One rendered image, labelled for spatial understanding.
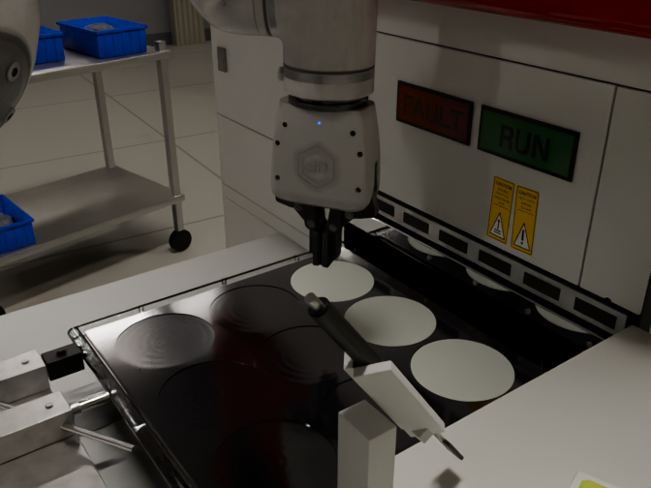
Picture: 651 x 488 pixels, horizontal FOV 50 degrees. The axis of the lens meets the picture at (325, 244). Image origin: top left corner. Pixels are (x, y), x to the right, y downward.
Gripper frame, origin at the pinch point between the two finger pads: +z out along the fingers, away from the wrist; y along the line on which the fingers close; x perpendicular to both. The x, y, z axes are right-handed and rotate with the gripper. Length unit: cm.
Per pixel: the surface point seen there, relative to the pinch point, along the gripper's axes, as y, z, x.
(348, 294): 0.7, 9.3, 6.2
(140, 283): -32.3, 17.7, 11.5
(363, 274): 0.8, 9.3, 11.5
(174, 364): -11.0, 9.7, -12.6
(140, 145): -217, 100, 269
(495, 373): 18.9, 9.1, -2.8
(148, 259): -131, 100, 148
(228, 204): -35, 19, 44
